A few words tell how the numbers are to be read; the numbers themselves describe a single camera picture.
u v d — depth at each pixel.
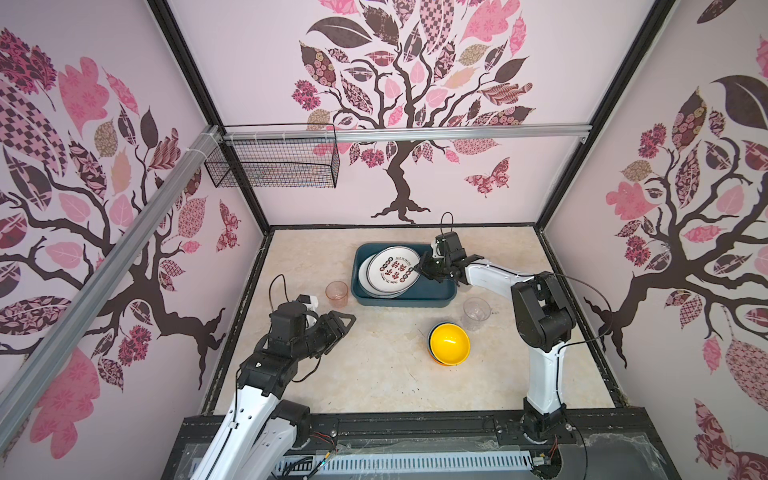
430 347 0.79
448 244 0.79
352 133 0.93
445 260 0.79
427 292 0.97
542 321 0.53
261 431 0.48
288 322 0.54
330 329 0.64
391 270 1.00
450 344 0.83
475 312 0.94
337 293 0.95
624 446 0.72
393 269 1.00
